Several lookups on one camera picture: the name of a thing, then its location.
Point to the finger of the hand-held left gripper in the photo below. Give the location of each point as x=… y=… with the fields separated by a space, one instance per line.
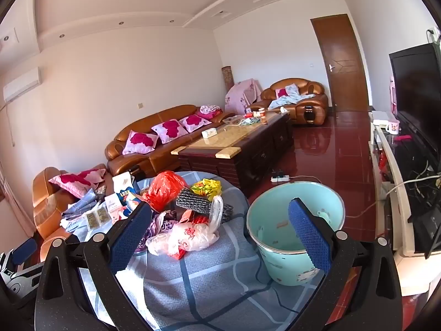
x=24 y=250

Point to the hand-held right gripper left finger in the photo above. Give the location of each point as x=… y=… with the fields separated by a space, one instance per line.
x=132 y=234

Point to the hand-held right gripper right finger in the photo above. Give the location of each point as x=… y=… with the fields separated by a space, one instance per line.
x=310 y=238

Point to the light green plastic bin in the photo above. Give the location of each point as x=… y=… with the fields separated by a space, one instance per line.
x=265 y=224

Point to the white pink plastic bag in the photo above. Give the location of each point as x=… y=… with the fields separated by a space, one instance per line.
x=186 y=238

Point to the red plastic bag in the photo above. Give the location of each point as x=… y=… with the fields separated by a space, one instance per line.
x=163 y=188

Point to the purple wrapper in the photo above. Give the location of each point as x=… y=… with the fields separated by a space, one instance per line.
x=160 y=227

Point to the pink white box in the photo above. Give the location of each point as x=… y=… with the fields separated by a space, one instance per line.
x=113 y=207

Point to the clear packet of green snacks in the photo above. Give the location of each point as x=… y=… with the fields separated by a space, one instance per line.
x=102 y=215
x=90 y=220

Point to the orange leather armchair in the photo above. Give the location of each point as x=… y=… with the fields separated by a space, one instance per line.
x=48 y=210

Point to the blue grey cloth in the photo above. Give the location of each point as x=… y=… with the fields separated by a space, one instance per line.
x=77 y=210

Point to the white power strip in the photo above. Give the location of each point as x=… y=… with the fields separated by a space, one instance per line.
x=279 y=178

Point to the red foil wrapper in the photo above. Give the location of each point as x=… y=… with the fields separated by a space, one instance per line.
x=198 y=219

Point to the dark grey scouring pad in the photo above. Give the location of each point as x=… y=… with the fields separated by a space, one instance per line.
x=193 y=203

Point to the pink rose print pillow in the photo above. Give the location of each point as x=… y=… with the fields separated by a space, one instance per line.
x=70 y=184
x=194 y=123
x=281 y=92
x=94 y=175
x=141 y=142
x=170 y=131

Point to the long orange leather sofa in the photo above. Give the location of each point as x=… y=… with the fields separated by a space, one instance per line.
x=144 y=160

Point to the clear plastic cup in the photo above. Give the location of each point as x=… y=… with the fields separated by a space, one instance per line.
x=216 y=213

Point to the yellow crumpled wrapper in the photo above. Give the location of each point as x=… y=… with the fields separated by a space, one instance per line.
x=206 y=187

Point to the blue checked blanket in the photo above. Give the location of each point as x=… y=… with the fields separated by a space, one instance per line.
x=206 y=282

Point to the white television stand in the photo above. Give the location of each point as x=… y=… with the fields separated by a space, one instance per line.
x=410 y=270

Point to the red hanging decoration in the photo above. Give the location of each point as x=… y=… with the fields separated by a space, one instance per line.
x=382 y=160

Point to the dark wooden coffee table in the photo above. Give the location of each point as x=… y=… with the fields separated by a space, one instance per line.
x=241 y=151

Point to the black router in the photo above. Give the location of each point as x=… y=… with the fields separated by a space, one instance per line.
x=427 y=224

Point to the white tissue box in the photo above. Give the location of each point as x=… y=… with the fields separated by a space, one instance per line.
x=209 y=133

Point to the jar with red label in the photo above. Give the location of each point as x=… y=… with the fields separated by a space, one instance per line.
x=263 y=117

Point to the small orange leather sofa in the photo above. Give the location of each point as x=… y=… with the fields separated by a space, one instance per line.
x=317 y=105

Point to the pink comb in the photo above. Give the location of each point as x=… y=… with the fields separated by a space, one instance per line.
x=403 y=138

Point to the white floral mug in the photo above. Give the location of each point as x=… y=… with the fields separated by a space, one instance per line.
x=392 y=127

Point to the white flat device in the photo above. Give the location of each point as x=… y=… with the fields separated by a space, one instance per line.
x=381 y=119

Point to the white tray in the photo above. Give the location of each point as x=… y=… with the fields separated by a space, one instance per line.
x=234 y=120

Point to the light blue cloth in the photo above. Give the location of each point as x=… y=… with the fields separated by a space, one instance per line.
x=293 y=98

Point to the folded pink blanket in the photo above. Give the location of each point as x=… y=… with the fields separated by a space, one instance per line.
x=208 y=111

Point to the pink flowered cover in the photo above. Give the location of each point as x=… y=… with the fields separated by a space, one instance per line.
x=241 y=94

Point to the white air conditioner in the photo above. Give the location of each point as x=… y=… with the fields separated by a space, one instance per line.
x=20 y=86

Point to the pink toy box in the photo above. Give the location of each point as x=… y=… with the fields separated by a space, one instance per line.
x=392 y=93

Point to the rolled brown mat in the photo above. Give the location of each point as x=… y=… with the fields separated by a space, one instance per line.
x=226 y=77

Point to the brown wooden door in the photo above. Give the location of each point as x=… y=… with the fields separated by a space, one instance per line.
x=339 y=58

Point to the black television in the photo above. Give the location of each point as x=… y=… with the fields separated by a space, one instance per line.
x=413 y=86

